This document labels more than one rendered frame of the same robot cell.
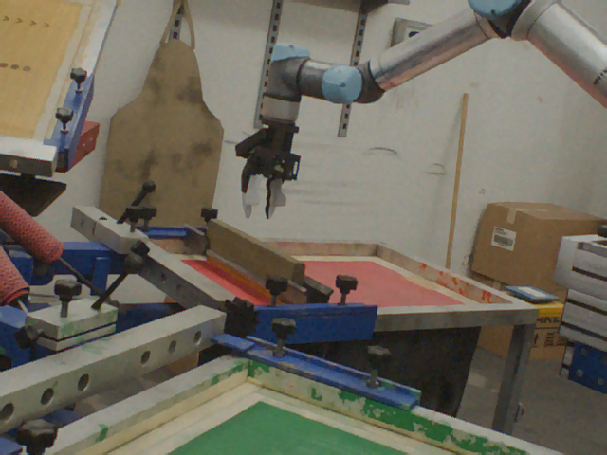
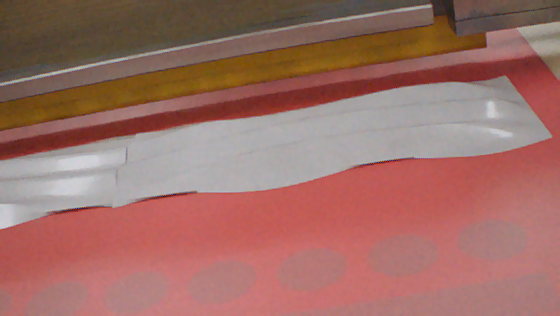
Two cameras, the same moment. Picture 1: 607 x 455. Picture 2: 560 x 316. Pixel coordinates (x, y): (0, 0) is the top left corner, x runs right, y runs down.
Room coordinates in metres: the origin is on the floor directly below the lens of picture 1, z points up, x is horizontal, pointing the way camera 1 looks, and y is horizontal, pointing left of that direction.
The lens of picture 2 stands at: (2.23, -0.12, 1.09)
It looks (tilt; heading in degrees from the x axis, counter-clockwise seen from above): 26 degrees down; 132
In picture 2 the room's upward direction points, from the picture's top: 12 degrees counter-clockwise
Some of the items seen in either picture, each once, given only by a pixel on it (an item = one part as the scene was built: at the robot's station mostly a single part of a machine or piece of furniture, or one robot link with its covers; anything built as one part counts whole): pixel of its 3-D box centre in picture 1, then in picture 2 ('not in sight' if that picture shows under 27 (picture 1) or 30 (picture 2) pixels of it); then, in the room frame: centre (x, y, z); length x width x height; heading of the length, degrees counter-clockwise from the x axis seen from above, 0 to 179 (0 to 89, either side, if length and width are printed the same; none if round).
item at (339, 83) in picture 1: (333, 82); not in sight; (1.89, 0.00, 1.41); 0.11 x 0.11 x 0.08; 60
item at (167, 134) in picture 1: (169, 120); not in sight; (3.97, 0.65, 1.06); 0.53 x 0.07 x 1.05; 126
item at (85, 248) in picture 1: (90, 258); not in sight; (1.74, 0.40, 1.02); 0.17 x 0.06 x 0.05; 126
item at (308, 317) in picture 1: (305, 320); not in sight; (1.70, -0.03, 0.98); 0.30 x 0.05 x 0.07; 126
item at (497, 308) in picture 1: (323, 279); not in sight; (2.07, -0.06, 0.97); 0.79 x 0.58 x 0.04; 126
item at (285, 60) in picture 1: (288, 72); not in sight; (1.92, 0.09, 1.42); 0.09 x 0.08 x 0.11; 60
